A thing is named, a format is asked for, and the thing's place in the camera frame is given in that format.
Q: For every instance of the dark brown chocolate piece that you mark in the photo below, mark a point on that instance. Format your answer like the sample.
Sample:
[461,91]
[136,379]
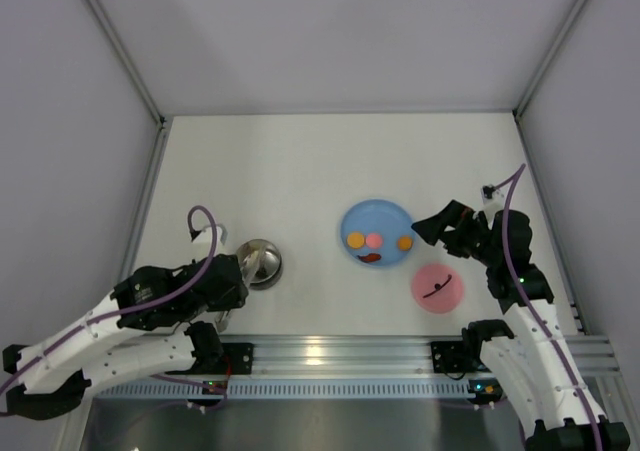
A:
[261,272]

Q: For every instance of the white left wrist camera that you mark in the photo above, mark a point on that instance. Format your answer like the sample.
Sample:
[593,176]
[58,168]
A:
[205,237]

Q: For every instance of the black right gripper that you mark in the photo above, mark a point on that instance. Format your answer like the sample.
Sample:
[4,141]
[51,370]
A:
[459,229]

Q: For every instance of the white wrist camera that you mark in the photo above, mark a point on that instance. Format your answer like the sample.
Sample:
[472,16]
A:
[205,237]
[493,201]

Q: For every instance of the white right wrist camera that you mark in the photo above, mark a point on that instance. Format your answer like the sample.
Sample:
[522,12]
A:
[493,201]

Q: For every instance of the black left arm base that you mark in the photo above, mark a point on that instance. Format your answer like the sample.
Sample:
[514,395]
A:
[237,359]

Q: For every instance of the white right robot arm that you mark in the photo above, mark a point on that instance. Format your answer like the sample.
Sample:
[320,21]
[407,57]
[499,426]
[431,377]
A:
[525,349]

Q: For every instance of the yellow round cracker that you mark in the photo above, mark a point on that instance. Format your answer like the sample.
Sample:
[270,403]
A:
[355,240]

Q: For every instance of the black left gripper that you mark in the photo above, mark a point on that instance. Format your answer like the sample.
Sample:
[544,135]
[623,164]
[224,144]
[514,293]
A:
[239,285]

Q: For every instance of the orange swirl pastry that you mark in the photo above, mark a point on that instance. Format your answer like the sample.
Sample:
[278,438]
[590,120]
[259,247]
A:
[404,243]

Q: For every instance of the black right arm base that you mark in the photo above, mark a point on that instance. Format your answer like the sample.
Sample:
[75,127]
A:
[454,360]

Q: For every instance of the pink round cookie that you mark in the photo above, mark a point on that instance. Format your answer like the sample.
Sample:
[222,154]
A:
[374,241]

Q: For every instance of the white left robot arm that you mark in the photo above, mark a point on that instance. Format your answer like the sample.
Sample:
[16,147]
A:
[147,325]

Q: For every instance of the black steel lunch box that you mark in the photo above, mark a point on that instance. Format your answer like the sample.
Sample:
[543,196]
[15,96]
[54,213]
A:
[272,262]

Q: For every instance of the aluminium frame rail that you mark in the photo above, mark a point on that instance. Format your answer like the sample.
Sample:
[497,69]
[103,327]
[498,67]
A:
[384,356]

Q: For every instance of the slotted cable duct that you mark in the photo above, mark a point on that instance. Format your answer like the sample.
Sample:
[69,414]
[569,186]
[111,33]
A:
[254,389]

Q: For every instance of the steel serving tongs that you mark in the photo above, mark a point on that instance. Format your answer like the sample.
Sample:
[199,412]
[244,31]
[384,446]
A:
[248,272]

